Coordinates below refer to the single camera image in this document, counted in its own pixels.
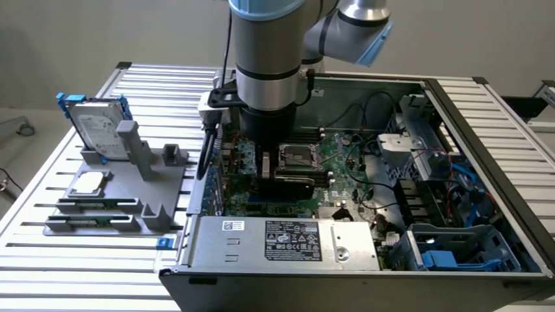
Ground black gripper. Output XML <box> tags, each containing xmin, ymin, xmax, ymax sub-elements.
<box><xmin>238</xmin><ymin>106</ymin><xmax>300</xmax><ymax>180</ymax></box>

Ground black graphics card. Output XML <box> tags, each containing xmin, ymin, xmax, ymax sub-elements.
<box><xmin>253</xmin><ymin>171</ymin><xmax>316</xmax><ymax>202</ymax></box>

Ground CPU socket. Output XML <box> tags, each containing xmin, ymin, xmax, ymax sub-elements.
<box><xmin>276</xmin><ymin>142</ymin><xmax>325</xmax><ymax>172</ymax></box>

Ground black RAM slots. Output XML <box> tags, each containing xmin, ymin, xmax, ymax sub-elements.
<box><xmin>310</xmin><ymin>168</ymin><xmax>336</xmax><ymax>189</ymax></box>

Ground green motherboard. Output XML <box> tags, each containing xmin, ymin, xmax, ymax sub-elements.
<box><xmin>214</xmin><ymin>125</ymin><xmax>385</xmax><ymax>225</ymax></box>

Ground metal drive cage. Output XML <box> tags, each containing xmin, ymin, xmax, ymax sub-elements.
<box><xmin>374</xmin><ymin>93</ymin><xmax>465</xmax><ymax>182</ymax></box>

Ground silver power supply unit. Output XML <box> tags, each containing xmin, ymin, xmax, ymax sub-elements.
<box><xmin>186</xmin><ymin>215</ymin><xmax>382</xmax><ymax>272</ymax></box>

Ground grey parts rack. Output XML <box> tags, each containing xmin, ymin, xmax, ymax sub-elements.
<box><xmin>42</xmin><ymin>120</ymin><xmax>192</xmax><ymax>237</ymax></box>

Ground silver hard disk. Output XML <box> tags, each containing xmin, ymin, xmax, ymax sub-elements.
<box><xmin>68</xmin><ymin>101</ymin><xmax>130</xmax><ymax>161</ymax></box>

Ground silver CPU chip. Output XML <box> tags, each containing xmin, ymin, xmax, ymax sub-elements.
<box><xmin>70</xmin><ymin>172</ymin><xmax>108</xmax><ymax>196</ymax></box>

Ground blue disk carrier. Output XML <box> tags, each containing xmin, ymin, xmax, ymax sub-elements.
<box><xmin>56</xmin><ymin>92</ymin><xmax>132</xmax><ymax>165</ymax></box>

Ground open black PC case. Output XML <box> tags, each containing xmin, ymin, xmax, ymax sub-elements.
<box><xmin>157</xmin><ymin>70</ymin><xmax>555</xmax><ymax>312</ymax></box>

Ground grey-blue disk bay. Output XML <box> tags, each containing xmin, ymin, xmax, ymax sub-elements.
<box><xmin>386</xmin><ymin>223</ymin><xmax>527</xmax><ymax>272</ymax></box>

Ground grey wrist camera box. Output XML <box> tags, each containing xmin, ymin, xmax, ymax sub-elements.
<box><xmin>197</xmin><ymin>86</ymin><xmax>238</xmax><ymax>123</ymax></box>

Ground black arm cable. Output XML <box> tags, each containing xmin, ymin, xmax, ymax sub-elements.
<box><xmin>194</xmin><ymin>0</ymin><xmax>234</xmax><ymax>181</ymax></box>

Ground black power wire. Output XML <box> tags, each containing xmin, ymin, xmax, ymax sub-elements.
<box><xmin>333</xmin><ymin>92</ymin><xmax>396</xmax><ymax>133</ymax></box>

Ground blue data wire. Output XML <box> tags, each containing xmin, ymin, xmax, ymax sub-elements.
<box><xmin>449</xmin><ymin>161</ymin><xmax>493</xmax><ymax>228</ymax></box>

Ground black table bracket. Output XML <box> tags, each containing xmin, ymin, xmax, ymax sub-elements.
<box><xmin>501</xmin><ymin>79</ymin><xmax>555</xmax><ymax>125</ymax></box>

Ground thin floor cable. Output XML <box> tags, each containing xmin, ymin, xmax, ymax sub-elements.
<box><xmin>0</xmin><ymin>167</ymin><xmax>25</xmax><ymax>194</ymax></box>

